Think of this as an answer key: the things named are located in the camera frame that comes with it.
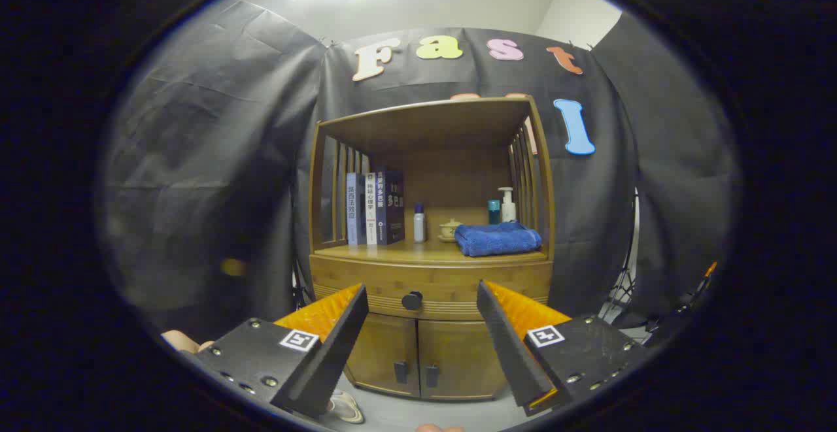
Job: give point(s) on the white bottle with blue cap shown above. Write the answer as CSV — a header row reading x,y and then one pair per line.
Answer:
x,y
419,226

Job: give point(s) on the teal bottle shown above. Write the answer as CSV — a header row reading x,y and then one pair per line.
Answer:
x,y
494,213

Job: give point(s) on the light blue book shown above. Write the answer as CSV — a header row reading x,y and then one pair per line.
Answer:
x,y
353,210

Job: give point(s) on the dark navy book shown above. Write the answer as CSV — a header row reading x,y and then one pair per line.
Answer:
x,y
392,210

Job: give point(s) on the white book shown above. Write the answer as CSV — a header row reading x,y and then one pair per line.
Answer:
x,y
371,210

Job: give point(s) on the black tripod stand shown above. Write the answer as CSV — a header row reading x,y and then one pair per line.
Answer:
x,y
624,282

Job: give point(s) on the white shoe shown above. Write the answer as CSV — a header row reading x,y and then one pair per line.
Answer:
x,y
346,407

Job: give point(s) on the black device with orange tip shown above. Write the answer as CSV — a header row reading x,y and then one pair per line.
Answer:
x,y
700,288

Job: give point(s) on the black round drawer knob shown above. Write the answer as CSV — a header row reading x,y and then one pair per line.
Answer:
x,y
412,300

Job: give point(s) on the beige lidded teacup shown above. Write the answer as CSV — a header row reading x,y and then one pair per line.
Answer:
x,y
450,231

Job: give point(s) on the wooden countertop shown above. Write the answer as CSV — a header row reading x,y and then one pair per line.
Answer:
x,y
418,252

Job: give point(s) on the blue folded towel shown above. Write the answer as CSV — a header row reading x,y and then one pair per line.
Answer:
x,y
497,239

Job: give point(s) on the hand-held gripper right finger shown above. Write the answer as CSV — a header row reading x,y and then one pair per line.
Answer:
x,y
503,347

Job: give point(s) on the wooden cabinet door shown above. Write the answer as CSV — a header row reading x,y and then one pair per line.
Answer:
x,y
382,347
461,350

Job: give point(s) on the wooden cabinet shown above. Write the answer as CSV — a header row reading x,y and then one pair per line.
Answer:
x,y
458,170

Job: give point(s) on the wooden drawer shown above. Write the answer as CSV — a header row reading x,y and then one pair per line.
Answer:
x,y
438,278

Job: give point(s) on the white pump bottle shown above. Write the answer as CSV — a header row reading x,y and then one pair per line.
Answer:
x,y
508,211

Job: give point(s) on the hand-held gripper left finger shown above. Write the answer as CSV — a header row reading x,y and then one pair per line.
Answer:
x,y
340,347

